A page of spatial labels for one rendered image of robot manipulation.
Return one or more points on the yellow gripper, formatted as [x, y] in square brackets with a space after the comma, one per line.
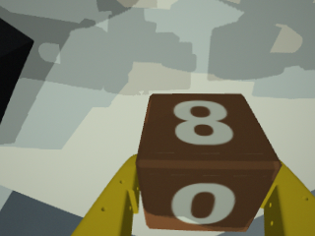
[289, 207]

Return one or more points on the brown number cube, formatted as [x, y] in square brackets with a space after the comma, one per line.
[204, 162]

